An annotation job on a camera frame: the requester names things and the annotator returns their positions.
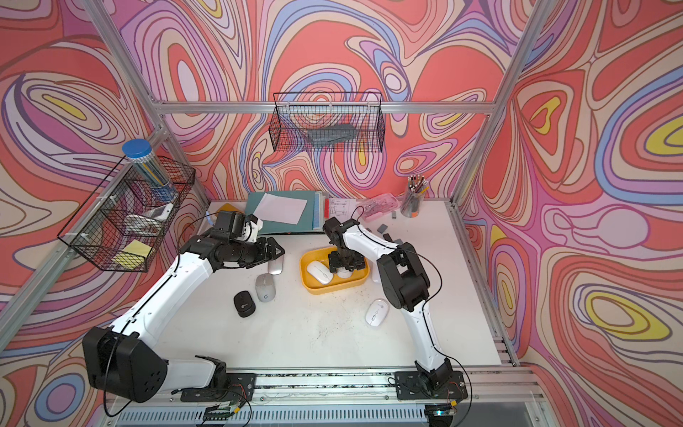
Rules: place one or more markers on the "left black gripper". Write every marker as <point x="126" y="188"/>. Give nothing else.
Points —
<point x="262" y="254"/>

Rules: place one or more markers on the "green folder stack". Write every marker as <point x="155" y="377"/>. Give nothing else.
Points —
<point x="311" y="221"/>

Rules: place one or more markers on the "black wire side basket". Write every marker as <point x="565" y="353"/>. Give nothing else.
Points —
<point x="125" y="210"/>

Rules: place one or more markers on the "yellow storage box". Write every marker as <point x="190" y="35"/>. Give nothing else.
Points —
<point x="336" y="283"/>

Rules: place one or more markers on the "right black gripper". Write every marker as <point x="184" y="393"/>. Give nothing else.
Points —
<point x="334" y="262"/>

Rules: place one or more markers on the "dark eraser in basket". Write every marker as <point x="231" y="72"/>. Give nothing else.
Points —
<point x="331" y="135"/>

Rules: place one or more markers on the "grey mouse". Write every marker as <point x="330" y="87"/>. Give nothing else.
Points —
<point x="265" y="288"/>

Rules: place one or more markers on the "black wire wall basket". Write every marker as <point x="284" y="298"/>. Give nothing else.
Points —
<point x="295" y="113"/>

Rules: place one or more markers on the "pen cup with pens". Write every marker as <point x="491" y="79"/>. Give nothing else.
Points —
<point x="417" y="187"/>

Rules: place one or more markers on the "blue-lid pencil jar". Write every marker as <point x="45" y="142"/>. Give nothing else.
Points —
<point x="139" y="152"/>

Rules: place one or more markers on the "white paper sheet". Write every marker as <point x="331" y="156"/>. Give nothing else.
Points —
<point x="273" y="208"/>

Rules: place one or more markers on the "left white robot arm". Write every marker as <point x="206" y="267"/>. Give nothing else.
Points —
<point x="122" y="360"/>

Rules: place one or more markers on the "silver slim mouse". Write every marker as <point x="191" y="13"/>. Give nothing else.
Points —
<point x="276" y="266"/>

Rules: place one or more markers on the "pink transparent clip box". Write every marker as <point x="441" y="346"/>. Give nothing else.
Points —
<point x="376" y="207"/>

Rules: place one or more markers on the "yellow sticky note pad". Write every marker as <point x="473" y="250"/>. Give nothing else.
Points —
<point x="133" y="256"/>

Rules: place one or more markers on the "black mouse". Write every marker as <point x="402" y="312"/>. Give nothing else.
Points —
<point x="244" y="304"/>

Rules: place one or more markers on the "printed instruction sheet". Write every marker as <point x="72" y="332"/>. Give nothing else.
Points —
<point x="342" y="209"/>

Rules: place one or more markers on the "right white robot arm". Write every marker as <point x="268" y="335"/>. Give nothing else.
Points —
<point x="399" y="270"/>

